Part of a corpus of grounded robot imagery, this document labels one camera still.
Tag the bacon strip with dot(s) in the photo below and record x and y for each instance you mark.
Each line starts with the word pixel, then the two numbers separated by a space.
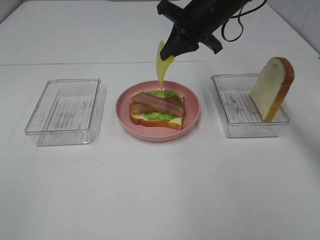
pixel 168 105
pixel 137 108

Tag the pink round plate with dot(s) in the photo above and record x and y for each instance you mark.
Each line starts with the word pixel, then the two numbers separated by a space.
pixel 157 134

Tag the green lettuce leaf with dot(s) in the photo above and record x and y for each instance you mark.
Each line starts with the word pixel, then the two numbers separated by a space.
pixel 159 116

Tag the bread slice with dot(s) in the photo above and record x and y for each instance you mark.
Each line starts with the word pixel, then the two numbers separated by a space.
pixel 272 86
pixel 139 119

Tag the left clear plastic tray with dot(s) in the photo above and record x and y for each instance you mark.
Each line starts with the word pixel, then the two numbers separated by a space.
pixel 68 112

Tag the yellow cheese slice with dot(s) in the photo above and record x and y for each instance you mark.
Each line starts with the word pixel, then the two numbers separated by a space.
pixel 162 65

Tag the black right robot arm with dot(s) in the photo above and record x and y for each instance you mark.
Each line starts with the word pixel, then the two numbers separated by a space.
pixel 225 9

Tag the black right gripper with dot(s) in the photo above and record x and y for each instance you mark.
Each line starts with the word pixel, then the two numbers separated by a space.
pixel 191 25

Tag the right clear plastic tray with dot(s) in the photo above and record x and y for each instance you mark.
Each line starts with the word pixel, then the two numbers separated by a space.
pixel 238 114

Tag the clear plastic tray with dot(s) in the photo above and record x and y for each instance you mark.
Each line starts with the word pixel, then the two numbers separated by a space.
pixel 68 112
pixel 238 114

